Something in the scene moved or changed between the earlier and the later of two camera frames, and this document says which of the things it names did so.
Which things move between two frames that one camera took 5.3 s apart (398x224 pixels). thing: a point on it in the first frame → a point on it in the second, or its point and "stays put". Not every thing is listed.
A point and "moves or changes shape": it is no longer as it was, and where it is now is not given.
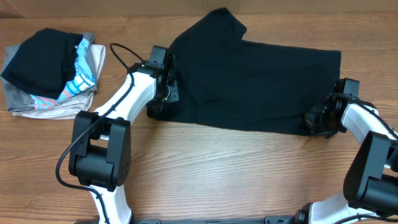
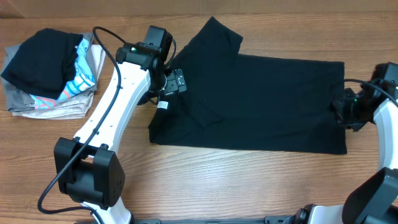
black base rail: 274,219 stays put
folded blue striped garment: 83,77 stays put
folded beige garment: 74,107 stays put
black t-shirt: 224,79 moves or changes shape
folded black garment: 45,63 stays put
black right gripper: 309,122 → 337,105
